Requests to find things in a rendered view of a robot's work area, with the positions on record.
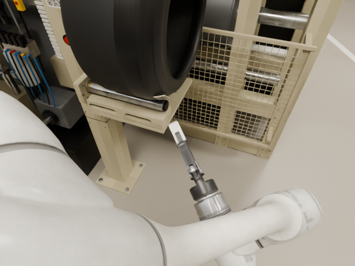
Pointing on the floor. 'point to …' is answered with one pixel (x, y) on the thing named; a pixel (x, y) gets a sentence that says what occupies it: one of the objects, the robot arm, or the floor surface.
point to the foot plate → (127, 188)
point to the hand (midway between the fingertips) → (177, 132)
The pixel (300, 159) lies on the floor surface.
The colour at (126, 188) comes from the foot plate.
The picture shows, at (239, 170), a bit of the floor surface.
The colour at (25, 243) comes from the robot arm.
